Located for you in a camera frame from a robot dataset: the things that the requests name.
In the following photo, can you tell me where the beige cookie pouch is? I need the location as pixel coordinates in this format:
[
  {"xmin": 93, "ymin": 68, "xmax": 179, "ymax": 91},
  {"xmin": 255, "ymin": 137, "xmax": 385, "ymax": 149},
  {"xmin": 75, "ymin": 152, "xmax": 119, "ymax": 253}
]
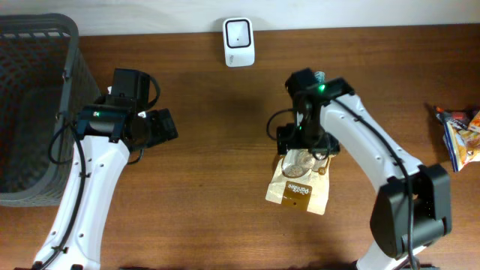
[{"xmin": 265, "ymin": 149, "xmax": 332, "ymax": 215}]

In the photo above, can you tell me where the teal mouthwash bottle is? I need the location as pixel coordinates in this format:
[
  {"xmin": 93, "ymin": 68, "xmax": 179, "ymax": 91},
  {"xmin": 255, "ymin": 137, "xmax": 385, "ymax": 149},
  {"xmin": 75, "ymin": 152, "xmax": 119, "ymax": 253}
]
[{"xmin": 314, "ymin": 71, "xmax": 326, "ymax": 84}]

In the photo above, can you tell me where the dark red snack packet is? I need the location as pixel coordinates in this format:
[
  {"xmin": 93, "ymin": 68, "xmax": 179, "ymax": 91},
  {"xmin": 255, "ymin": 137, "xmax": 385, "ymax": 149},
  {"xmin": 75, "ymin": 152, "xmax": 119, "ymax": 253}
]
[{"xmin": 433, "ymin": 106, "xmax": 479, "ymax": 129}]

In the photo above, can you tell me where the yellow snack bag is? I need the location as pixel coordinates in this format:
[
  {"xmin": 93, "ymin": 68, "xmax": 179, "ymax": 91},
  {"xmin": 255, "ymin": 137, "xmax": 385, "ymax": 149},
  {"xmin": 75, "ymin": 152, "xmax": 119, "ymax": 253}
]
[{"xmin": 443, "ymin": 122, "xmax": 479, "ymax": 172}]

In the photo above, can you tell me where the orange snack packet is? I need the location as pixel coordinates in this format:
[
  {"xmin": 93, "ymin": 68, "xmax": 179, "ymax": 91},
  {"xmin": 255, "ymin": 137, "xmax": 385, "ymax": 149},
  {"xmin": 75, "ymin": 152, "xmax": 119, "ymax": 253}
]
[{"xmin": 468, "ymin": 111, "xmax": 480, "ymax": 134}]

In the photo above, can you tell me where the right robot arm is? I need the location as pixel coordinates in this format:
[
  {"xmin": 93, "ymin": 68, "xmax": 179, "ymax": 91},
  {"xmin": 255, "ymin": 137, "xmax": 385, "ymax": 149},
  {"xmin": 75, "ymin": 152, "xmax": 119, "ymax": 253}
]
[{"xmin": 275, "ymin": 68, "xmax": 452, "ymax": 269}]

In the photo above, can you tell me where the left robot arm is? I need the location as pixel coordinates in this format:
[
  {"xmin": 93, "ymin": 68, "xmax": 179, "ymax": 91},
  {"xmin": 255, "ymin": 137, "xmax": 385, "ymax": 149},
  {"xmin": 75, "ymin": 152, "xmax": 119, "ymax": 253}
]
[{"xmin": 32, "ymin": 68, "xmax": 179, "ymax": 269}]

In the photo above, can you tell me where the white barcode scanner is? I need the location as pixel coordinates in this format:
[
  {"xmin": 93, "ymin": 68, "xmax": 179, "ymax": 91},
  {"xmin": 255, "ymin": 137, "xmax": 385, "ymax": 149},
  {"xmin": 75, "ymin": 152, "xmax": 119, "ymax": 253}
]
[{"xmin": 222, "ymin": 17, "xmax": 255, "ymax": 68}]

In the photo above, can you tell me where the grey plastic mesh basket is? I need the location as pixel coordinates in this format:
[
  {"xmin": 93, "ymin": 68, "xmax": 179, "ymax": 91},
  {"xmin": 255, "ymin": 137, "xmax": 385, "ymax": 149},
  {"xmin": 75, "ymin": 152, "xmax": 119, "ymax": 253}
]
[{"xmin": 1, "ymin": 13, "xmax": 101, "ymax": 207}]

